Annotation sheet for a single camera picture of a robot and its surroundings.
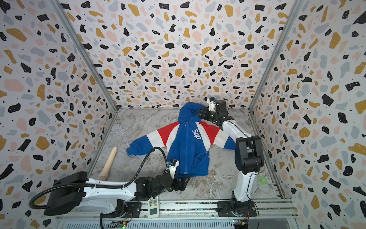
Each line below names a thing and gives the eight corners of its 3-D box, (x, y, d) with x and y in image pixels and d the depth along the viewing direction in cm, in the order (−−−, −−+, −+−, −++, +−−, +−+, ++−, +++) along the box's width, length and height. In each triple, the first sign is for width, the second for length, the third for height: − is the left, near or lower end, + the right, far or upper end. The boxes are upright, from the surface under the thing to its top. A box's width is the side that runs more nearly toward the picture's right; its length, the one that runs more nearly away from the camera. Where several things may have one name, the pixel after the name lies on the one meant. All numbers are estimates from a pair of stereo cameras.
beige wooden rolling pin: (99, 180, 85) (97, 178, 83) (112, 148, 99) (111, 146, 97) (106, 180, 85) (104, 178, 83) (118, 148, 99) (116, 146, 97)
